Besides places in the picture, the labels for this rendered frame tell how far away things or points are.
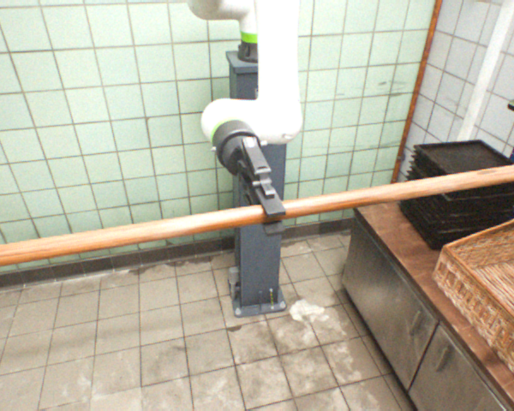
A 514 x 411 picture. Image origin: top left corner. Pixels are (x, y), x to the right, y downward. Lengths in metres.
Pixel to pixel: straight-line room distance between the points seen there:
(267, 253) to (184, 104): 0.77
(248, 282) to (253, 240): 0.26
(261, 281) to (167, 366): 0.56
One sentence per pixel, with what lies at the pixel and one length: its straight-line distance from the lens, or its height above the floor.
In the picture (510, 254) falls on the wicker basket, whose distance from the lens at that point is 1.64.
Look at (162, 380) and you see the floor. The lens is 1.85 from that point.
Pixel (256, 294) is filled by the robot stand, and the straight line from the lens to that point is 1.95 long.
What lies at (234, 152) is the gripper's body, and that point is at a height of 1.22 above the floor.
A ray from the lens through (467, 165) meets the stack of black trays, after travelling 1.59.
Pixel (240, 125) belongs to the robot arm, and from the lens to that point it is 0.79.
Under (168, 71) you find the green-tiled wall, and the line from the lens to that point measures 1.79.
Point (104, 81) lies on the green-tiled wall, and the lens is 1.81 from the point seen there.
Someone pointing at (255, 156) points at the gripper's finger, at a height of 1.25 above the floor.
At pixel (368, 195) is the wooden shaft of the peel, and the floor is 1.20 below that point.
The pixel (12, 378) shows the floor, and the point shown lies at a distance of 2.07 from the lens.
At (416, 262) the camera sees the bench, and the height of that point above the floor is 0.58.
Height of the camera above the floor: 1.56
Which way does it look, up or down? 35 degrees down
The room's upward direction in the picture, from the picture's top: straight up
